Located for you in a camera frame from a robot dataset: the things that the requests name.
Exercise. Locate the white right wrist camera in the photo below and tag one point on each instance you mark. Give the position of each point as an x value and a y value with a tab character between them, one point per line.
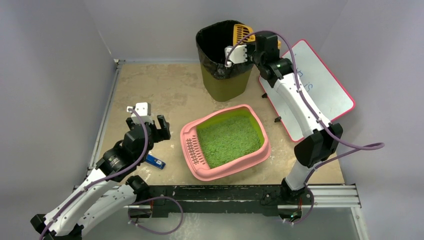
235	55

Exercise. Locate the pink framed whiteboard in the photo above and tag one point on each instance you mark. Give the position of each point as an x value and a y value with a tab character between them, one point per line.
325	90

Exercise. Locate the olive green trash bin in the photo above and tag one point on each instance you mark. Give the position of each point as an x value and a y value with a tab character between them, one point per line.
225	83

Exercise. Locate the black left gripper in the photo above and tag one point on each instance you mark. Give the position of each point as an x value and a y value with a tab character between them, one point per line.
154	127

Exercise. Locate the green cat litter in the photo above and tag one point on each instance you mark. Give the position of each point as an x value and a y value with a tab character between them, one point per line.
229	139

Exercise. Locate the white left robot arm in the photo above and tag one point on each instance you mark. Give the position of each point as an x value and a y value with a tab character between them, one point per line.
109	186

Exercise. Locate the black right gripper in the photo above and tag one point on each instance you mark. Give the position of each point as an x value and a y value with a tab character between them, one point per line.
251	54

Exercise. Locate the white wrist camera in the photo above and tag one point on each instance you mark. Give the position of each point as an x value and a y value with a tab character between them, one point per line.
235	55
143	109

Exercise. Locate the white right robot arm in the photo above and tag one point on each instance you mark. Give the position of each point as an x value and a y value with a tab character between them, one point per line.
281	83

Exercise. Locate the blue and black stapler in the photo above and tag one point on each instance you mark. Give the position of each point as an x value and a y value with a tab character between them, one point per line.
155	162

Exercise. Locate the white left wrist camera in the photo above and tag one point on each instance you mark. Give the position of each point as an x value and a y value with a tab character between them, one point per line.
143	109

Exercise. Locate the black trash bag liner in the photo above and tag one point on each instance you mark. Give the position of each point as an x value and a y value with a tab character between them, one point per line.
211	42

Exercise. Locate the pink and green litter box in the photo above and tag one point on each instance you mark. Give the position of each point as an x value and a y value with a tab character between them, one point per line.
193	154

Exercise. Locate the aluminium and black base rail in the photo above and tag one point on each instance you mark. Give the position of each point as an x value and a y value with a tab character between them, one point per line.
158	201

